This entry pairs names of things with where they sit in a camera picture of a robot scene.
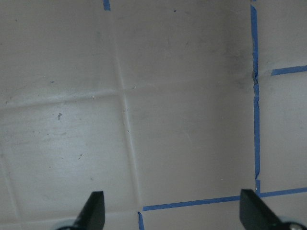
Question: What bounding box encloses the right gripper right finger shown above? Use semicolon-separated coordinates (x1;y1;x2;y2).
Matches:
239;189;288;230

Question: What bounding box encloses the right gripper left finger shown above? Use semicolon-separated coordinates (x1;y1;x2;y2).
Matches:
71;191;105;230

